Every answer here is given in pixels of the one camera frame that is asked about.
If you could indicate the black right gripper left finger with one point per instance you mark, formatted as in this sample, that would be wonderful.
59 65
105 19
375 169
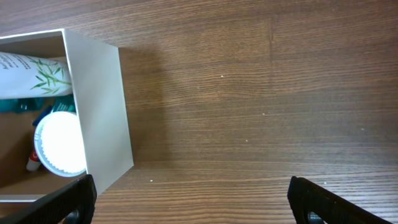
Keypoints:
73 203

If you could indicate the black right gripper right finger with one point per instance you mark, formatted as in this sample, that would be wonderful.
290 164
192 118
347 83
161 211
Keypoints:
311 203

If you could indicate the cotton swab tub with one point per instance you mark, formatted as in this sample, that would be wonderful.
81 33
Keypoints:
58 143

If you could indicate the white square container box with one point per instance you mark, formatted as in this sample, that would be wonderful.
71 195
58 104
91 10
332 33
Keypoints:
98 92

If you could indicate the blue disposable razor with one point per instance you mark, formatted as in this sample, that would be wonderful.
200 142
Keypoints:
43 114

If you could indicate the blue mouthwash bottle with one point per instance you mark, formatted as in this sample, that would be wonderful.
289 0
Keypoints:
21 105

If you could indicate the white lotion tube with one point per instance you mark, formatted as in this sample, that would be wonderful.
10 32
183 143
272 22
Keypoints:
32 77

